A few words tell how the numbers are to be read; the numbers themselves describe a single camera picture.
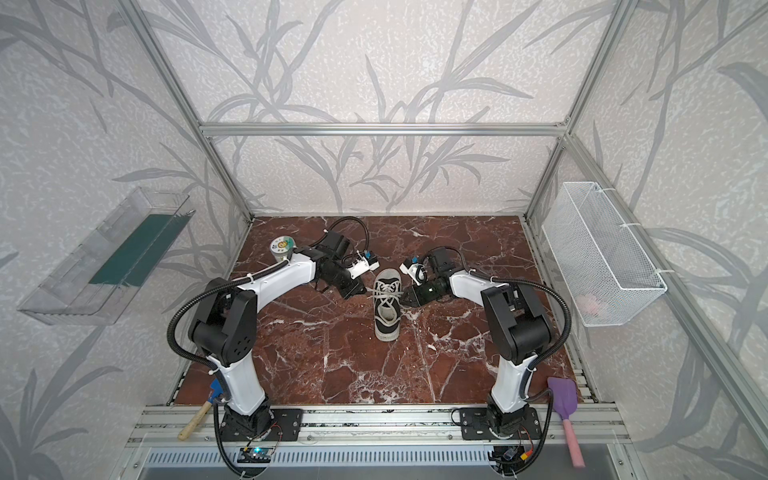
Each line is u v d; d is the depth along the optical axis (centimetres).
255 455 71
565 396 77
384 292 93
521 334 50
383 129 94
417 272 85
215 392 79
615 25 72
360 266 83
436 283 74
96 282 63
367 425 75
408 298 87
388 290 94
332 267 74
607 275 61
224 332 49
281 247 101
